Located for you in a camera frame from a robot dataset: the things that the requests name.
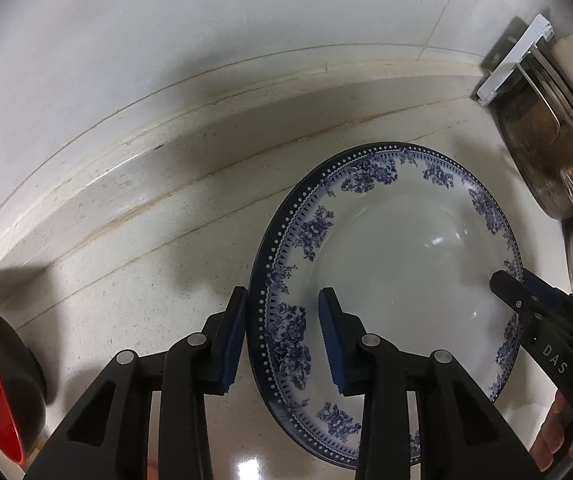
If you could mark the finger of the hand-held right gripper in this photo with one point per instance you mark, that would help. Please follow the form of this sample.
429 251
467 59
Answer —
549 292
514 295

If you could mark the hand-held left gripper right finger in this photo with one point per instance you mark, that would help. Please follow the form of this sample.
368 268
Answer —
329 345

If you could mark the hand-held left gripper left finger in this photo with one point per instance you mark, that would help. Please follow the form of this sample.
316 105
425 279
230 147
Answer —
231 345

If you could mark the large blue floral plate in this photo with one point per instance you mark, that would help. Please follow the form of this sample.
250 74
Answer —
406 270

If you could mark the person's right hand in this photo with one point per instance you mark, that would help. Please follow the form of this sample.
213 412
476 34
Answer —
549 440

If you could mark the large steel pot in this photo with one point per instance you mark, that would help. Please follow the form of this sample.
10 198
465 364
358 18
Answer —
541 150

